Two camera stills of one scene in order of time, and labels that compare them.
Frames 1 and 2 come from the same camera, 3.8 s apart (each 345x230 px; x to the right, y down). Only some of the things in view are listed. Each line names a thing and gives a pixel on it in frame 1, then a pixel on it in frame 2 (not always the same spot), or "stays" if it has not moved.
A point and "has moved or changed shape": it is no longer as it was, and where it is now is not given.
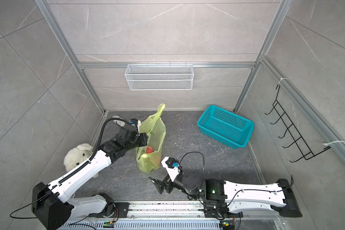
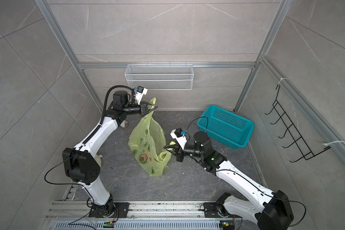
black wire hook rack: (304, 150) stays
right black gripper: (169, 183) → (179, 153)
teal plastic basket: (225, 127) stays
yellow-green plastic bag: (148, 157) has moved or changed shape
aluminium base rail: (188, 215) stays
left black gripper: (143, 137) → (143, 109)
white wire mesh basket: (145, 77) stays
